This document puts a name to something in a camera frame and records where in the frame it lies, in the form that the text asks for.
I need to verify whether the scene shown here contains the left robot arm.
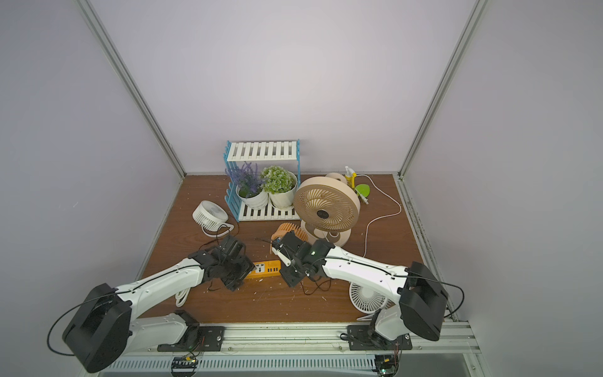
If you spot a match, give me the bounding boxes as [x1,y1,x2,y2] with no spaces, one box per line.
[62,236,254,374]

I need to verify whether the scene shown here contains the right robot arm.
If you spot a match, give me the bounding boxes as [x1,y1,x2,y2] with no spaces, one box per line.
[271,231,457,342]

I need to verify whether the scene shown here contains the small orange fan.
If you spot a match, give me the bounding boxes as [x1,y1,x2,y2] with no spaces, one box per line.
[270,222,309,242]

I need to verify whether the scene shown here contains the yellow power strip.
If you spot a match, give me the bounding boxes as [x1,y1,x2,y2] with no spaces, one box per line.
[246,260,281,280]

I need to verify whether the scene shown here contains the small white fan left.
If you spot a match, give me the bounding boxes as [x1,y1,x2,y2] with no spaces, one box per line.
[192,200,235,237]

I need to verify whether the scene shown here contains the small white fan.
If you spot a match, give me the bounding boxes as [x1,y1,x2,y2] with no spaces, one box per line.
[349,283,394,315]
[192,200,235,237]

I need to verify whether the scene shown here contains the large beige desk fan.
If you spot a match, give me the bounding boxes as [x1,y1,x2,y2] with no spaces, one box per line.
[293,174,361,247]

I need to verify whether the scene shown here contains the small white fan right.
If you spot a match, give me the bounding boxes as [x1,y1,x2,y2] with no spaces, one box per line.
[349,283,394,315]

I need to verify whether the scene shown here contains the lavender plant white pot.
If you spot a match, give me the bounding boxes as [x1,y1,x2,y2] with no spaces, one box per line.
[225,162,269,210]

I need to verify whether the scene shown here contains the green plant white pot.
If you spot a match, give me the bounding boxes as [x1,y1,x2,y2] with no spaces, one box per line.
[261,166,298,210]

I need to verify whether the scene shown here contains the green round object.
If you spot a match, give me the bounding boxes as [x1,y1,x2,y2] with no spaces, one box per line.
[355,184,371,199]

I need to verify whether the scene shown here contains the blue white slatted shelf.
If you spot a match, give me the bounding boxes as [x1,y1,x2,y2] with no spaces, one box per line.
[223,140,301,222]

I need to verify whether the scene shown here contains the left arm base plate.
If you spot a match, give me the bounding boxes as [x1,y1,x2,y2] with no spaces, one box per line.
[157,325,226,353]

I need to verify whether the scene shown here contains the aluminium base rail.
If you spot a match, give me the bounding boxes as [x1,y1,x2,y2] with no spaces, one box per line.
[102,322,483,376]

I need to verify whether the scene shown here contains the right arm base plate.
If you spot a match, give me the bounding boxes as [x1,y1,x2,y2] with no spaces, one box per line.
[340,325,413,351]

